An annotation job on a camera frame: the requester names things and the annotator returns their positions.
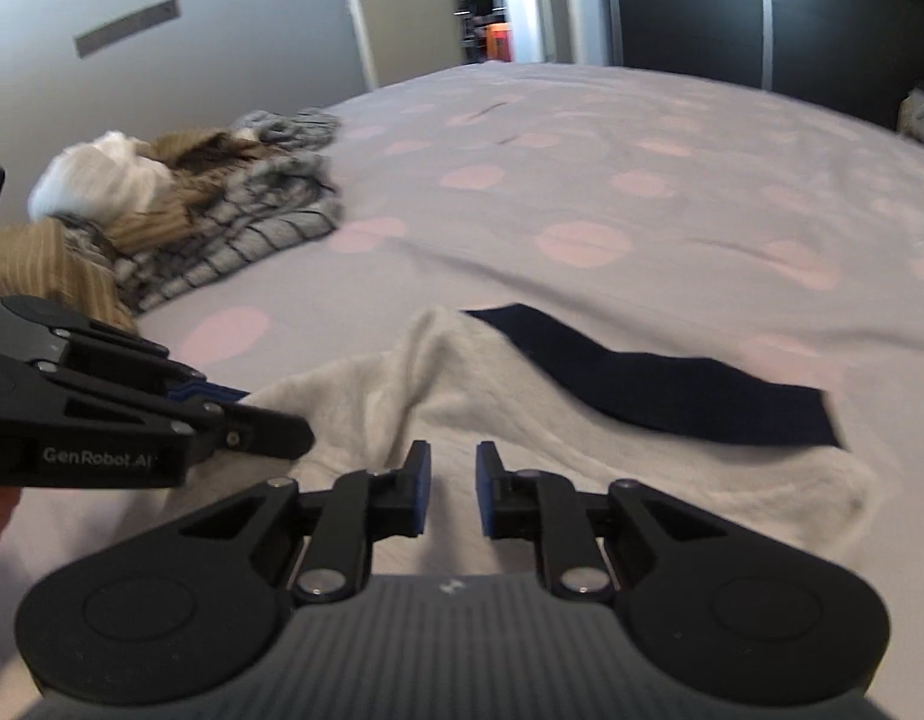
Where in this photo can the white printed sweatshirt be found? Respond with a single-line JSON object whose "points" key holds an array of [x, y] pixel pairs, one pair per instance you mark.
{"points": [[507, 420]]}

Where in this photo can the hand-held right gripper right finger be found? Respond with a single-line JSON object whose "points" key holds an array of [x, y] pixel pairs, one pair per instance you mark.
{"points": [[483, 491]]}

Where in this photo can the grey checked garment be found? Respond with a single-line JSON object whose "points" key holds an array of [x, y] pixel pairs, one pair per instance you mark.
{"points": [[267, 202]]}

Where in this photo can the brown striped garment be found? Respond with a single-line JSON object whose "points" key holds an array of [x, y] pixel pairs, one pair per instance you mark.
{"points": [[42, 262]]}

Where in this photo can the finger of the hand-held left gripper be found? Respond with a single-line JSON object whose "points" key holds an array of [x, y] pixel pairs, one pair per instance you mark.
{"points": [[259, 435], [117, 349]]}

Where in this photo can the white fluffy garment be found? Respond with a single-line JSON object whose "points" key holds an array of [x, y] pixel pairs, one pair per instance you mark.
{"points": [[94, 176]]}

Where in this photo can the black sliding wardrobe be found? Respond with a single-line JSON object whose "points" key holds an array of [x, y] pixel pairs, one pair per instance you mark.
{"points": [[829, 30]]}

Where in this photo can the grey wall strip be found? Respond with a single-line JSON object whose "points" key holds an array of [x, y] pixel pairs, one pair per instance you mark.
{"points": [[128, 28]]}

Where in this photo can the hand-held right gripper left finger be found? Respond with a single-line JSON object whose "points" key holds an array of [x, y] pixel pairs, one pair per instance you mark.
{"points": [[423, 487]]}

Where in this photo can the white nightstand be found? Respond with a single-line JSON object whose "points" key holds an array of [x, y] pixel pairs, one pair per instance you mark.
{"points": [[923, 116]]}

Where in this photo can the orange item in hallway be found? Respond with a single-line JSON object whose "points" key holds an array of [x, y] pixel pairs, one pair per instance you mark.
{"points": [[497, 41]]}

